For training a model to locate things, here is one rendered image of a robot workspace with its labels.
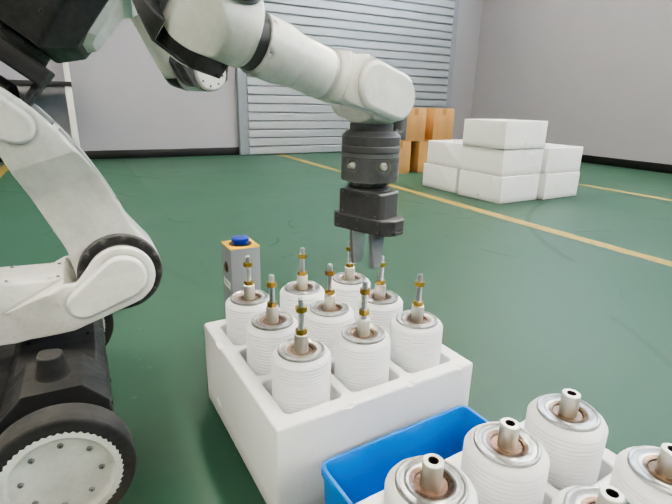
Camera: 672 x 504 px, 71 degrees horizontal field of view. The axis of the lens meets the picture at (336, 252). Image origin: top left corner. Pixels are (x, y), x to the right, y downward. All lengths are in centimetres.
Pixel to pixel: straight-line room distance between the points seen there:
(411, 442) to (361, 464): 10
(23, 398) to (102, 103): 502
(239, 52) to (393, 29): 629
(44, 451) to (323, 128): 573
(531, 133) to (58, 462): 318
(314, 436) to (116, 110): 520
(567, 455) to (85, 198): 82
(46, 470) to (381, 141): 67
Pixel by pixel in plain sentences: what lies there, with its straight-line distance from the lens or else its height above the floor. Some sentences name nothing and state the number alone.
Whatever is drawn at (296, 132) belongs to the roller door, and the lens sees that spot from 612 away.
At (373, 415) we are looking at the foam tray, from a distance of 81.
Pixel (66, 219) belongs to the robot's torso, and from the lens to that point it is 92.
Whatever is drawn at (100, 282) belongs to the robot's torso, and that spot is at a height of 33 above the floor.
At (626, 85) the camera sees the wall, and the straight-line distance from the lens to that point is 634.
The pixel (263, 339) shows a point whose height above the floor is 24.
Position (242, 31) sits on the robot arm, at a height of 70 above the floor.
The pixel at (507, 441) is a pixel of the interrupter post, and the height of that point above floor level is 26.
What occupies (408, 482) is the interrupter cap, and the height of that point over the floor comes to 25.
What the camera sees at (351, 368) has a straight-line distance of 80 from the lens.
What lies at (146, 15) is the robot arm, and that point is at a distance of 61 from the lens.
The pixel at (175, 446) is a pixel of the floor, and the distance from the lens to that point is 101.
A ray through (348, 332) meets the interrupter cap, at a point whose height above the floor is 25.
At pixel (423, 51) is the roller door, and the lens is 710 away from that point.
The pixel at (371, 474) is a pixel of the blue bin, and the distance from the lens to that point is 83.
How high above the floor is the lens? 63
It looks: 18 degrees down
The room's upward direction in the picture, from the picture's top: 1 degrees clockwise
